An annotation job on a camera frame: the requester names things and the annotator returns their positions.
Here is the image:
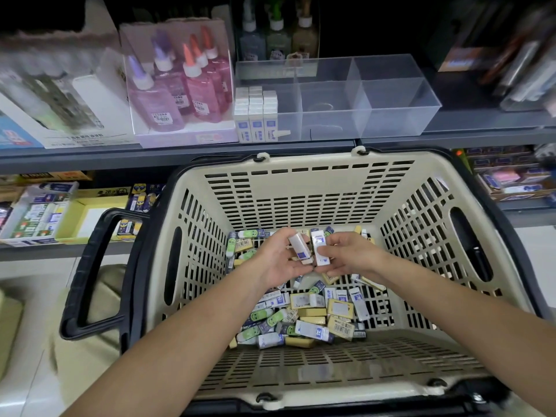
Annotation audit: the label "person's right hand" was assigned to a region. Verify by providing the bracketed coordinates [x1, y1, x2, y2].
[313, 232, 389, 280]

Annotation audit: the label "person's left hand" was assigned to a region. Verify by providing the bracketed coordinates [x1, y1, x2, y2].
[247, 227, 316, 289]

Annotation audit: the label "pile of erasers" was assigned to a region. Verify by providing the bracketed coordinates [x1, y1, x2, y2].
[224, 224, 387, 350]

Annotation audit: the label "beige shopping basket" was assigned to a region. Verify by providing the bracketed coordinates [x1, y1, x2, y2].
[59, 145, 553, 417]

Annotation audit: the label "rows of white erasers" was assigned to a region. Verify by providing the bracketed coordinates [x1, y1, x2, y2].
[233, 86, 280, 142]

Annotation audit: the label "grey store shelves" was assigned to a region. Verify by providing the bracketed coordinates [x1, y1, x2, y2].
[0, 0, 556, 261]

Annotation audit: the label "person's left forearm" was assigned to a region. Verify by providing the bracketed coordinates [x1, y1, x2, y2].
[63, 273, 279, 417]

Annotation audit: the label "person's right forearm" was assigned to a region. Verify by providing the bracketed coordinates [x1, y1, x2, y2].
[369, 256, 556, 417]

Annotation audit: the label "pink glue display box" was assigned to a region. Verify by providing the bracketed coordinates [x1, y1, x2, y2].
[119, 17, 240, 148]

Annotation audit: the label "yellow empty display box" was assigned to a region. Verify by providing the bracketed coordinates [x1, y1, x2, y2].
[56, 188, 131, 244]

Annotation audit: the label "white glue display box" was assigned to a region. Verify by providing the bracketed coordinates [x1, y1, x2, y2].
[0, 0, 131, 148]

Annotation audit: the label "white eraser display box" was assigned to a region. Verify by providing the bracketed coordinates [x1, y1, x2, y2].
[0, 180, 79, 248]

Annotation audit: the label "dark blue yellow packets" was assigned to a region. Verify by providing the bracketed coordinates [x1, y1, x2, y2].
[115, 182, 162, 238]

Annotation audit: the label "clear plastic divider tray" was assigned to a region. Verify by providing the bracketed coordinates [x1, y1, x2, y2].
[235, 53, 442, 142]

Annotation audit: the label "pink glue bottle orange cap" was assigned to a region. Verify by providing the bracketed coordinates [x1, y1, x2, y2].
[191, 34, 234, 105]
[200, 25, 237, 92]
[181, 43, 225, 124]

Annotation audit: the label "pink glue bottle purple cap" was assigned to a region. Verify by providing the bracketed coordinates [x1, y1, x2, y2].
[152, 32, 196, 114]
[126, 54, 185, 131]

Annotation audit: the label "translucent glue bottle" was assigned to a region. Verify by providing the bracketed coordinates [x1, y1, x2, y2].
[266, 0, 292, 60]
[291, 0, 321, 59]
[239, 0, 268, 61]

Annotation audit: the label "row of clear glue bottles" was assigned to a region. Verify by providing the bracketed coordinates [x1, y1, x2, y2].
[0, 56, 105, 127]

